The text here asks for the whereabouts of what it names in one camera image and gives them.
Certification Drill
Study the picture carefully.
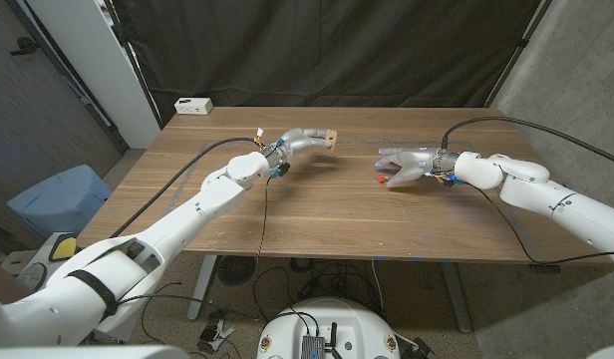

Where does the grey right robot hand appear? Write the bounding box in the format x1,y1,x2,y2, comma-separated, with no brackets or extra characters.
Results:
375,146,461,189

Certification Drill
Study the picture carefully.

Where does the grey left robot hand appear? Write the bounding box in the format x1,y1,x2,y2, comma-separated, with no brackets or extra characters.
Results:
266,127,334,169

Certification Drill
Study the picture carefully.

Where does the grey tape outline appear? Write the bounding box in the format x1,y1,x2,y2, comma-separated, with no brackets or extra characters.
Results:
161,140,545,263

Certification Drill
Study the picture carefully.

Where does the black backdrop curtain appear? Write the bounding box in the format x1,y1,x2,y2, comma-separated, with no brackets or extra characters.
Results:
110,0,555,124

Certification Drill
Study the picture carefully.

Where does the white power strip box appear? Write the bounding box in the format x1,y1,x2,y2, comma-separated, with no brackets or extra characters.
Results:
173,97,214,117

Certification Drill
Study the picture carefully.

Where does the white table leg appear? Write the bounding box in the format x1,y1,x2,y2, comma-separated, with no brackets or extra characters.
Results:
186,253,219,321
439,261,473,334

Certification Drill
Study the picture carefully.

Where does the black round fan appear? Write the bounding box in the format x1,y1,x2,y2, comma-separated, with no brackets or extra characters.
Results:
216,255,257,287

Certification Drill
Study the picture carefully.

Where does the black backdrop stand pole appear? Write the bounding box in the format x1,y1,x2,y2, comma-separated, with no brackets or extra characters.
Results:
102,0,164,131
484,0,555,108

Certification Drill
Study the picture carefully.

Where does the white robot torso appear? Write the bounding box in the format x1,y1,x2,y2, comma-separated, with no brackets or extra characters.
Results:
256,297,402,359

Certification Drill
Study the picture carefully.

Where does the black antenna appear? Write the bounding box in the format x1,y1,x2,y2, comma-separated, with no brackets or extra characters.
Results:
326,322,341,359

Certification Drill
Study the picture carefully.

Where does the grey electronics box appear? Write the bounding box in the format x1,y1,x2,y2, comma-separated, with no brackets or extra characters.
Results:
300,334,327,359

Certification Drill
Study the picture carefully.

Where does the white panel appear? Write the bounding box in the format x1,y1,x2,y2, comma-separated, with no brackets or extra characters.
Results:
25,0,161,150

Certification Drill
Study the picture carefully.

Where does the light blue bin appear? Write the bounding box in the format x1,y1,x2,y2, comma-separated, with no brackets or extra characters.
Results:
6,164,114,238

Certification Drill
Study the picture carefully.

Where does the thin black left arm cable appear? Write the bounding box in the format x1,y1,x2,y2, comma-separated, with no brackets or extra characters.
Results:
116,177,274,323

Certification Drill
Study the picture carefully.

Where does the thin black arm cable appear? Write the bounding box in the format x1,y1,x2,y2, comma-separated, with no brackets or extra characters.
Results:
463,179,614,265
116,177,274,323

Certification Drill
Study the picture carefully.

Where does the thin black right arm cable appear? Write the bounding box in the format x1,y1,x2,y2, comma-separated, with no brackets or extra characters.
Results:
463,179,614,265

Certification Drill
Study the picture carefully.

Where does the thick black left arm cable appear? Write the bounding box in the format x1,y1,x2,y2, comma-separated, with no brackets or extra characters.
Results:
109,137,261,239

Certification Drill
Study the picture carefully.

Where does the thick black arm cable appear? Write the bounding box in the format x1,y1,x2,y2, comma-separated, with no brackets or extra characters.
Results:
441,116,614,169
109,137,261,239

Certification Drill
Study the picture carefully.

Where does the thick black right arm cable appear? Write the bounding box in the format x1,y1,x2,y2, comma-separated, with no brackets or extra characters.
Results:
441,116,614,169

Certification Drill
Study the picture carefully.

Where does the white floor cable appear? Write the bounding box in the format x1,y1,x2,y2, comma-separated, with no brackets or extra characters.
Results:
370,258,387,314

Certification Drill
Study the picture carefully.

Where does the tangle of black floor cables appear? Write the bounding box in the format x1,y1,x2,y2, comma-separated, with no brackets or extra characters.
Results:
251,256,383,320

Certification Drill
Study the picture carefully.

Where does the black door handle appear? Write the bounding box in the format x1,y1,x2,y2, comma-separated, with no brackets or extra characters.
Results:
8,36,41,56

